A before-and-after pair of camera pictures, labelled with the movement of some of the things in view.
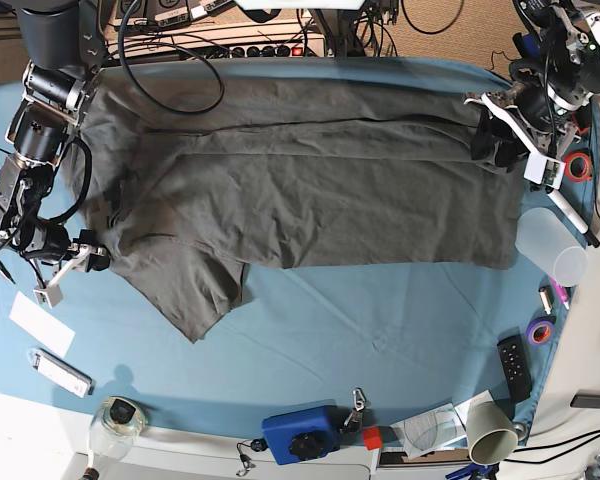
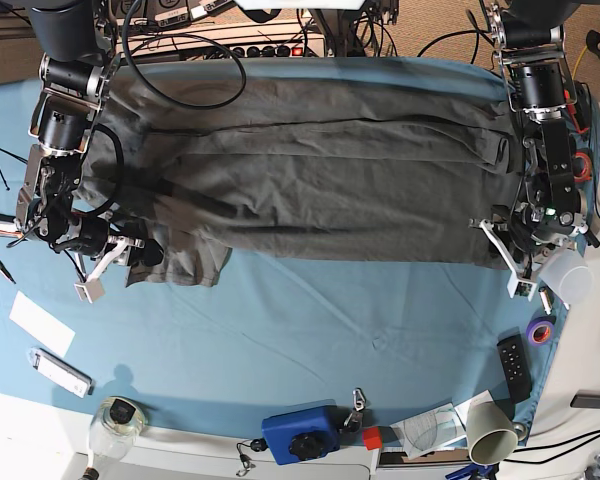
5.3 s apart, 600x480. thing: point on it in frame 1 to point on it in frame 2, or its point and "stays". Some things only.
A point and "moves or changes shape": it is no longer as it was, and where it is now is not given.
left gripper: [534, 107] to [536, 219]
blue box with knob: [304, 434] stays
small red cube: [372, 439] stays
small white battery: [545, 301] stays
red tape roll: [578, 166] stays
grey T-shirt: [203, 168] moves or changes shape
